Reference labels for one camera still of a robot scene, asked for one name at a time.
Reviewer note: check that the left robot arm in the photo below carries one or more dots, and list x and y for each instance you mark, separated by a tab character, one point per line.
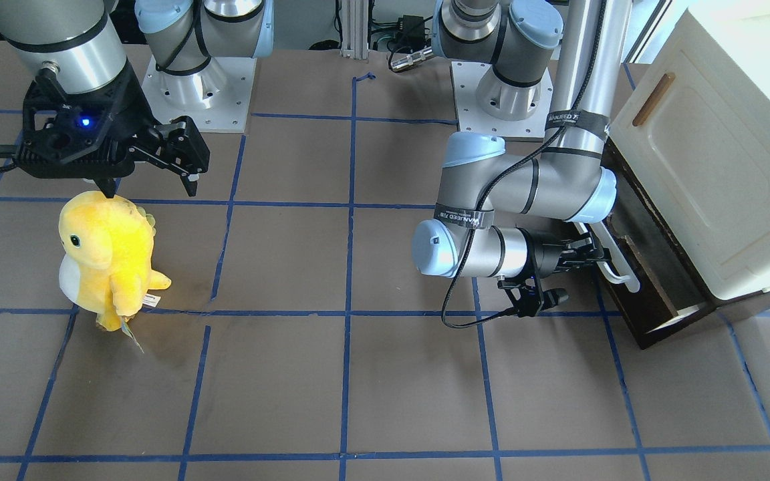
566	180

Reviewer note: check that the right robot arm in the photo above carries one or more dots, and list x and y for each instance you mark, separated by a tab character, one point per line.
78	40

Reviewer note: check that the brown wooden drawer cabinet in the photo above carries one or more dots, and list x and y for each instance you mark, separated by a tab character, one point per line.
672	294

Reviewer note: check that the white drawer handle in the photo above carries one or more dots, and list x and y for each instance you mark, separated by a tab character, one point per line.
616	270

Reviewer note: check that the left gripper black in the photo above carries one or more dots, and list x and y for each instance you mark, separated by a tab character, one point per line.
543	258

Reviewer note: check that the cream plastic storage box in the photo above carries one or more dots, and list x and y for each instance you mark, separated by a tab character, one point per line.
696	133

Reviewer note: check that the aluminium frame post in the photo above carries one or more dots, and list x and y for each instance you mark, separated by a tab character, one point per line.
354	29

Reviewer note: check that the yellow plush toy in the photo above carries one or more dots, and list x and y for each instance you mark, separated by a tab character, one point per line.
107	267

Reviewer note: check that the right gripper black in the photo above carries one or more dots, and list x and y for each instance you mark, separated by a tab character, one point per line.
132	113

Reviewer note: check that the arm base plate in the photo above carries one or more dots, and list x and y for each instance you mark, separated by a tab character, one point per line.
486	105
217	98

